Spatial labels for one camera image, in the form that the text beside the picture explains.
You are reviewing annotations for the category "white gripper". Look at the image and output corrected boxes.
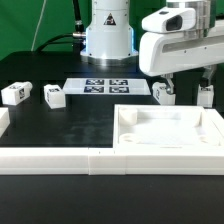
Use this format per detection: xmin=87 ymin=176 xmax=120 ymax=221
xmin=139 ymin=6 xmax=224 ymax=95

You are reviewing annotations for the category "white square tabletop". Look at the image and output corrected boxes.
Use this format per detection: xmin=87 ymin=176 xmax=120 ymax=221
xmin=113 ymin=105 xmax=224 ymax=149

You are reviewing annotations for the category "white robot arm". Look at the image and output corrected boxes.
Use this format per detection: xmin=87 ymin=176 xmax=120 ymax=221
xmin=81 ymin=0 xmax=224 ymax=78

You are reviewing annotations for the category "white marker sheet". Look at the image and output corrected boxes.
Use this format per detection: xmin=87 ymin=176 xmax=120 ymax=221
xmin=63 ymin=78 xmax=151 ymax=95

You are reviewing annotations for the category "white U-shaped fence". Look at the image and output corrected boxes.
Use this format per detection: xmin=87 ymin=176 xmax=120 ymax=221
xmin=0 ymin=108 xmax=224 ymax=175

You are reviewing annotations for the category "black cable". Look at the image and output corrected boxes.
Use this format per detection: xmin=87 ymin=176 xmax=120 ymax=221
xmin=35 ymin=0 xmax=88 ymax=54

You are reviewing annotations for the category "white cable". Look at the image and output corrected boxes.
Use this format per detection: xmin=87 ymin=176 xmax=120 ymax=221
xmin=30 ymin=0 xmax=48 ymax=52

